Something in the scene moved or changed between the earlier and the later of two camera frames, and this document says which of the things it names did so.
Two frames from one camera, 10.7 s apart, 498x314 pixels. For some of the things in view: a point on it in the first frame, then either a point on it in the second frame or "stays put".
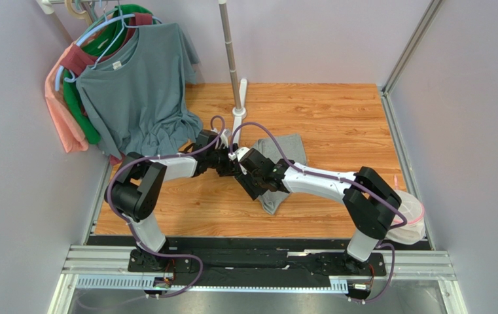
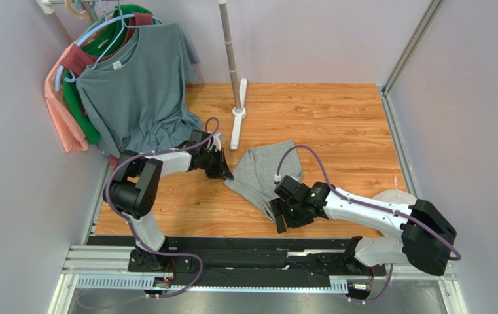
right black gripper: [246, 184] to [285, 209]
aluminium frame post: [431, 14] stays put
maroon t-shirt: [76, 58] stays put
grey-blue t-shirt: [140, 95] stays put
